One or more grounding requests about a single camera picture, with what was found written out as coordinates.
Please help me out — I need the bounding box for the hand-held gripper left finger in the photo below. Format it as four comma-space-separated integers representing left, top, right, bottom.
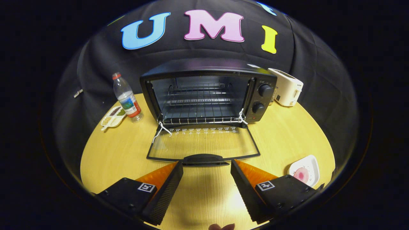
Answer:
95, 161, 184, 226

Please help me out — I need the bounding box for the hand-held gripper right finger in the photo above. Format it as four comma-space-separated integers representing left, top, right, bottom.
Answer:
230, 159, 325, 224

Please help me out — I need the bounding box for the pink round meat slice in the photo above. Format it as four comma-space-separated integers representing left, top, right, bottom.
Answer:
293, 168, 310, 184

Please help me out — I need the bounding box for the white square plate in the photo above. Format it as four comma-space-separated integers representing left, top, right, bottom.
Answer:
289, 155, 320, 188

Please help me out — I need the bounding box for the black toaster oven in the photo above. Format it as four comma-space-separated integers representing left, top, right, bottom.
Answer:
140, 58, 278, 167

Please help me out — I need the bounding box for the white bread toaster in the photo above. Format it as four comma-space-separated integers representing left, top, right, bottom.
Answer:
268, 68, 304, 107

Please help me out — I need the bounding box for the white divided snack dish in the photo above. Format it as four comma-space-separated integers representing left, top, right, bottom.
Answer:
100, 105, 127, 131

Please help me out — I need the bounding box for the clear plastic water bottle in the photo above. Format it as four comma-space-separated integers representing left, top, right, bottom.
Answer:
112, 72, 144, 123

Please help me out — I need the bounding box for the wire oven rack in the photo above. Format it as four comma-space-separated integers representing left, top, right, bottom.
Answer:
160, 82, 247, 125

